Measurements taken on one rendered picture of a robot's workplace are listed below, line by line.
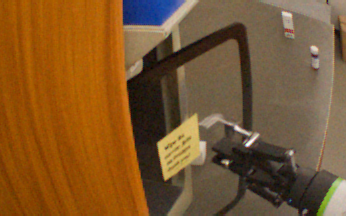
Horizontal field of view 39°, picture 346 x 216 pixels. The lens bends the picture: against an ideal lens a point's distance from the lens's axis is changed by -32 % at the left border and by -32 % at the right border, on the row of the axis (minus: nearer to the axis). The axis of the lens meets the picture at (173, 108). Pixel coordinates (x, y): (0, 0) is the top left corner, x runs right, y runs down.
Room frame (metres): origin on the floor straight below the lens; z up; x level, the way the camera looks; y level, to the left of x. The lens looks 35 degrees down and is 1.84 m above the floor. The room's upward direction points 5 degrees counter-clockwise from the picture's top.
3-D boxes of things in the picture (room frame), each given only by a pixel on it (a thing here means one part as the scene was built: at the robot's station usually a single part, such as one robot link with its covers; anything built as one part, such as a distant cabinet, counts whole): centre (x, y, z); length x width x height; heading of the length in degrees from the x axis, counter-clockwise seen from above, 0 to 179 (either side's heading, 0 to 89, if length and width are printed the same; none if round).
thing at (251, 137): (0.80, -0.09, 1.20); 0.10 x 0.05 x 0.03; 134
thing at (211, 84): (0.77, -0.02, 1.19); 0.30 x 0.01 x 0.40; 134
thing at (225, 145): (0.77, -0.08, 1.21); 0.07 x 0.03 x 0.01; 44
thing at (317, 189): (0.61, -0.25, 1.20); 0.12 x 0.06 x 0.09; 134
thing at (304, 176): (0.66, -0.19, 1.20); 0.09 x 0.07 x 0.08; 44
